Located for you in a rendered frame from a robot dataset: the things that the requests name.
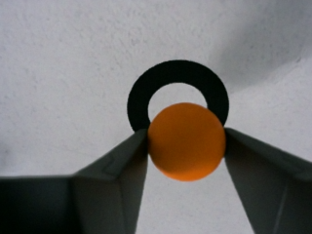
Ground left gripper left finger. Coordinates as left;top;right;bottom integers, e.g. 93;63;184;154
0;129;148;234

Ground orange ball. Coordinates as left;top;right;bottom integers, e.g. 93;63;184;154
147;102;226;182

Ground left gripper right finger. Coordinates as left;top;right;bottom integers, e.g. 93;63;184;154
223;127;312;234

